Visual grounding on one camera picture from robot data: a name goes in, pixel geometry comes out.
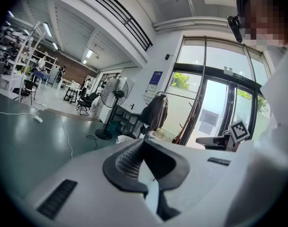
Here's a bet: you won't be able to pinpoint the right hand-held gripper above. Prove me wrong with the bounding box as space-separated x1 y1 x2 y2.
195 119 251 152

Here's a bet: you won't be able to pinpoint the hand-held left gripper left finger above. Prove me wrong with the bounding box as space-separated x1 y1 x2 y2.
25 138 163 227

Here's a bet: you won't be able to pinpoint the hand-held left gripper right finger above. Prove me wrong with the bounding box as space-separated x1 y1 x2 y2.
143 138 240 227

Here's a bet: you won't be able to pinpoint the wooden coat rack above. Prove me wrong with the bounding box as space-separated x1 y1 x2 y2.
171 86 202 146

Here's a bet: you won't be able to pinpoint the black garment rack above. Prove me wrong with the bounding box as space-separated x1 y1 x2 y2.
155 91 198 101

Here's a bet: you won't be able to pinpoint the white paper door notice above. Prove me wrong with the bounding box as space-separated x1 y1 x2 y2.
198 123 215 136

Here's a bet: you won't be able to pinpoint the grey door poster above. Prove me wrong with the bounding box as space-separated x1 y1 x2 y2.
199 109 220 127

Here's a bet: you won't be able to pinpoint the brown printed hoodie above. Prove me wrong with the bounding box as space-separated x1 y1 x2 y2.
148 95 170 132

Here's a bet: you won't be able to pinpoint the white woven laundry basket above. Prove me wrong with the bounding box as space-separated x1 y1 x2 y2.
116 135 135 144

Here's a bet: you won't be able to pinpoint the green bin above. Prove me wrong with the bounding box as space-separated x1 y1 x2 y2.
109 121 121 137

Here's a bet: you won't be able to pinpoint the black hanging jacket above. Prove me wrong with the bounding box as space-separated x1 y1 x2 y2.
139 98 159 130

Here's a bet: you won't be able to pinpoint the white cabinet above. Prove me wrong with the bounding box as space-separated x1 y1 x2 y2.
99 103 116 125

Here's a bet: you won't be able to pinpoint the black office chair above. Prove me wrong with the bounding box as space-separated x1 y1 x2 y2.
77 92 100 116

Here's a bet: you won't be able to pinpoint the person's cream lettered shirt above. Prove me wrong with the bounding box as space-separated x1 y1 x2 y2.
223 46 288 227

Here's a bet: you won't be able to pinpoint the black standing fan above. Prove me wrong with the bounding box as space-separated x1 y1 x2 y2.
95 75 130 141

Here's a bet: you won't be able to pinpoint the black plain chair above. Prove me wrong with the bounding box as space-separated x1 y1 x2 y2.
20 79 39 106

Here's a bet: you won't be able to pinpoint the grey refrigerator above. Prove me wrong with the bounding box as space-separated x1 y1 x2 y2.
50 66 58 83

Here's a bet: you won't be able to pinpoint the white ceiling pipes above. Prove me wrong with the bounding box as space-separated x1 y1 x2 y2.
153 17 230 32

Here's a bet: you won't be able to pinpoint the blue covered table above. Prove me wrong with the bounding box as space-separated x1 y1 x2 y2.
31 70 51 85

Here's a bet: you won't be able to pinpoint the white open shelf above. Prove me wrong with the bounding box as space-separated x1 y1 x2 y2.
27 49 58 77

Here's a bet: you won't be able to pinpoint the white ladder shelf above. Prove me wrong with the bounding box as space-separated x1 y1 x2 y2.
0 21 46 103

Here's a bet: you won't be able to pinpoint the person's head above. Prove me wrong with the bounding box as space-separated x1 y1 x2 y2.
236 0 288 47

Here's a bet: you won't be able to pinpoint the black balcony railing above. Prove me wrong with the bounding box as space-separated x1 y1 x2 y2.
70 0 153 52

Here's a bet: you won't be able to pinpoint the black power cable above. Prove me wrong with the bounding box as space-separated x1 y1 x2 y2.
86 134 99 151

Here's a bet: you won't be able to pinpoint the white power cable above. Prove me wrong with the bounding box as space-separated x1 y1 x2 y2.
45 109 73 160
0 111 37 116

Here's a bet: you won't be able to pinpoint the blue wall poster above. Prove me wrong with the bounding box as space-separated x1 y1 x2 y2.
150 71 163 85

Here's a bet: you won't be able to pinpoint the black frame table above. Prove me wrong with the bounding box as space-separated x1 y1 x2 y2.
63 86 80 104

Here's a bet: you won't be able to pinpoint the black head-worn camera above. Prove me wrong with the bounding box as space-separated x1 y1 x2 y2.
226 15 243 44

